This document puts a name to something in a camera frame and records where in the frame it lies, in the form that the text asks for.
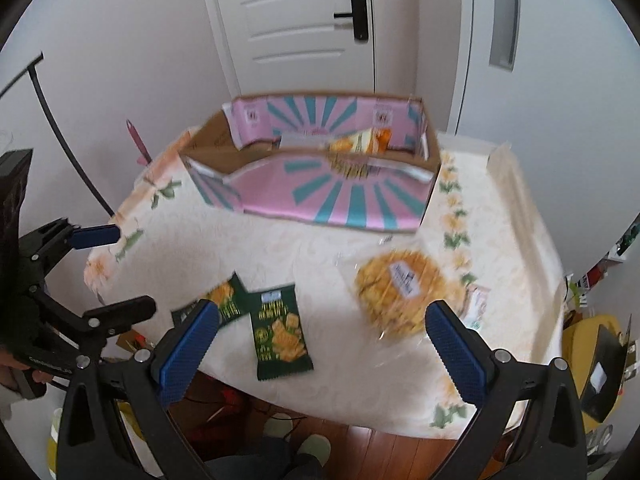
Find white orange sachet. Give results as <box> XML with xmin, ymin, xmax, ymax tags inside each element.
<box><xmin>460</xmin><ymin>283</ymin><xmax>490</xmax><ymax>330</ymax></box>

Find dark green cracker packet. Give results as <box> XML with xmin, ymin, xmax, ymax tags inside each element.
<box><xmin>170</xmin><ymin>271</ymin><xmax>256</xmax><ymax>331</ymax></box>
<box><xmin>247</xmin><ymin>284</ymin><xmax>314</xmax><ymax>382</ymax></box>

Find clear bag yellow pastry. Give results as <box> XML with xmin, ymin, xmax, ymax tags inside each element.
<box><xmin>336</xmin><ymin>240</ymin><xmax>465</xmax><ymax>351</ymax></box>

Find orange white cake snack bag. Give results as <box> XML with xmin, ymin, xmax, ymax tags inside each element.
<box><xmin>326</xmin><ymin>127</ymin><xmax>392</xmax><ymax>154</ymax></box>

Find white bedroom door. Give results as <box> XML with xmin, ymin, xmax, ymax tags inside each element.
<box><xmin>205</xmin><ymin>0</ymin><xmax>375</xmax><ymax>96</ymax></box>

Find person's left hand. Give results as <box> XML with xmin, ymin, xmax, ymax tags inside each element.
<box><xmin>0</xmin><ymin>347</ymin><xmax>53</xmax><ymax>391</ymax></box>

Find black curved metal rack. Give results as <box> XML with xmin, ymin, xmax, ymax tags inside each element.
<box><xmin>0</xmin><ymin>52</ymin><xmax>115</xmax><ymax>218</ymax></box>

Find floral white tablecloth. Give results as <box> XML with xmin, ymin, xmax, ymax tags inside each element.
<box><xmin>84</xmin><ymin>136</ymin><xmax>566</xmax><ymax>439</ymax></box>

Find pink lined cardboard box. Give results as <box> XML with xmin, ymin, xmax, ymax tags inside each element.
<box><xmin>180</xmin><ymin>92</ymin><xmax>440</xmax><ymax>233</ymax></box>

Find white wardrobe door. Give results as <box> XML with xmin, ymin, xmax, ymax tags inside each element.
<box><xmin>457</xmin><ymin>0</ymin><xmax>639</xmax><ymax>275</ymax></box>

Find black door handle lock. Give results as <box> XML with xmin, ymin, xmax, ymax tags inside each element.
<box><xmin>333</xmin><ymin>0</ymin><xmax>370</xmax><ymax>44</ymax></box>

